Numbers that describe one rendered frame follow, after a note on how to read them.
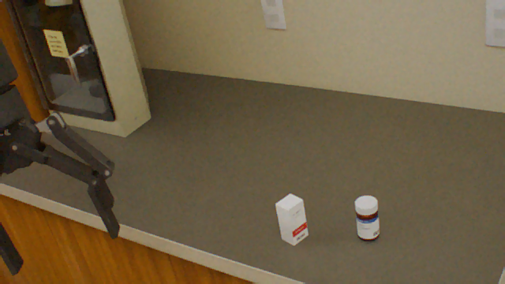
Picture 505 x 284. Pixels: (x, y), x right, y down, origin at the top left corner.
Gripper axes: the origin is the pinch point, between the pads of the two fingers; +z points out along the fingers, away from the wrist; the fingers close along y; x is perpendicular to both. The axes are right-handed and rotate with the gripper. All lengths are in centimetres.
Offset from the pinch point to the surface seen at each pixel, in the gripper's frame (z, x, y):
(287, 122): 24, -81, -34
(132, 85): 3, -95, 2
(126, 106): 8, -93, 5
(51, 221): 26, -77, 33
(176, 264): 35, -49, 1
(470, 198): 37, -36, -62
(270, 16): 1, -104, -40
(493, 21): 13, -64, -87
